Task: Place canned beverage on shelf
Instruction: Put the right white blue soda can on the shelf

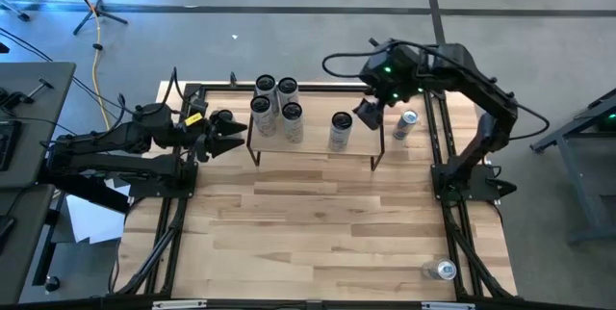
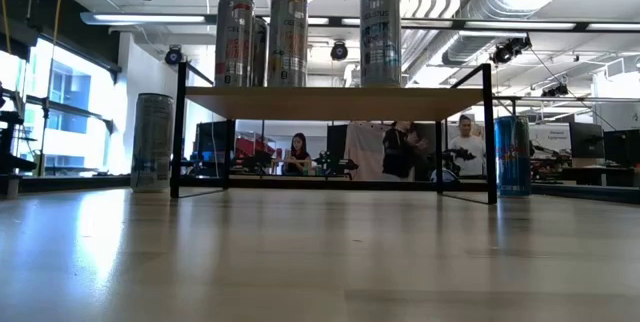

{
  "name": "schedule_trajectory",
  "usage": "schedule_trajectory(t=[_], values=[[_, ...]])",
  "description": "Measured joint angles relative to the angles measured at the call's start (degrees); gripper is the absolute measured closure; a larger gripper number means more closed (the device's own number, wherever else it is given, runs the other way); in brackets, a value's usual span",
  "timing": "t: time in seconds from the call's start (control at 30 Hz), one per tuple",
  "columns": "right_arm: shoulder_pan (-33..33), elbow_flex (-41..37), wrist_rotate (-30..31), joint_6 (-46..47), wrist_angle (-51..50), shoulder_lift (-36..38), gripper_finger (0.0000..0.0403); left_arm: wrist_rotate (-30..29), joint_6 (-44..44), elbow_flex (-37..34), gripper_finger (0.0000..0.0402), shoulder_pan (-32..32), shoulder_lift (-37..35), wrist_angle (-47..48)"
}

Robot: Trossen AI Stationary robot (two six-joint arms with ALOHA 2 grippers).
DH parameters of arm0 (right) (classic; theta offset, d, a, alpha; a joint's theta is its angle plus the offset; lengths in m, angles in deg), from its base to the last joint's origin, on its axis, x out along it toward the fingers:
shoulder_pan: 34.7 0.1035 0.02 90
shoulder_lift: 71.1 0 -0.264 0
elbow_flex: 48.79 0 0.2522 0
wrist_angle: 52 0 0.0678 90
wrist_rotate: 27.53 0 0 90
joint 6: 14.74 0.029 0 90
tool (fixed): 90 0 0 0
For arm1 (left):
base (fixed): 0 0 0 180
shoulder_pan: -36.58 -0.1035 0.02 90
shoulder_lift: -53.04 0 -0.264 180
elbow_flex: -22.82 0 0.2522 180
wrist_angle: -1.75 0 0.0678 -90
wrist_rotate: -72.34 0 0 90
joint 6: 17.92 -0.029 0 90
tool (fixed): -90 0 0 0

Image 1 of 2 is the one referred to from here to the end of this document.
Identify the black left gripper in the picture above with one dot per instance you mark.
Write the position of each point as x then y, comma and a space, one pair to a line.
202, 141

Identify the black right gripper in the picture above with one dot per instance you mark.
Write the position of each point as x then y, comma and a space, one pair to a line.
380, 84

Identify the white beverage can black lid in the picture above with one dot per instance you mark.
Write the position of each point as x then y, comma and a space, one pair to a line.
339, 136
223, 115
264, 122
288, 85
265, 82
293, 129

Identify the blue Red Bull can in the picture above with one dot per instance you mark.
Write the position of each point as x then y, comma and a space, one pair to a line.
404, 129

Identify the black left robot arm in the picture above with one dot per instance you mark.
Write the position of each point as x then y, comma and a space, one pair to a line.
96, 141

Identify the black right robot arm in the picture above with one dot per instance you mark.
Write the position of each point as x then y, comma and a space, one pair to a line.
481, 88

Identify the wooden shelf black metal legs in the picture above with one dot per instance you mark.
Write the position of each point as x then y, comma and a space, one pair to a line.
308, 141

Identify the silver blue beverage can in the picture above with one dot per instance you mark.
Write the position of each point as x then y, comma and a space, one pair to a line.
435, 270

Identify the yellow label sticker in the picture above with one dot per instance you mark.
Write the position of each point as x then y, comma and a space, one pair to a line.
194, 119

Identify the black tripod stand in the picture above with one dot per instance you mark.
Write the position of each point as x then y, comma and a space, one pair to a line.
98, 9

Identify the dark grey desk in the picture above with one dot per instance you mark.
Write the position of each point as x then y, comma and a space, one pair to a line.
43, 132
24, 252

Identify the black clamp tool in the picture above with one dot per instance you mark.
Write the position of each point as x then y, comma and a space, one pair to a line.
14, 98

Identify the grey metal cart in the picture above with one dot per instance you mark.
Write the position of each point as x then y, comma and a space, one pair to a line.
577, 180

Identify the black keyboard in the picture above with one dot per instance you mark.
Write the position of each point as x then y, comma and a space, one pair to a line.
7, 146

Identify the black round knob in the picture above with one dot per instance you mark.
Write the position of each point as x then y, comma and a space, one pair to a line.
52, 283

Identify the black aluminium table frame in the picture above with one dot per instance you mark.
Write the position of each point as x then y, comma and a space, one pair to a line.
240, 87

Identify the white metal bracket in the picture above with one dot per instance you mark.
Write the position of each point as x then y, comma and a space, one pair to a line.
447, 306
178, 304

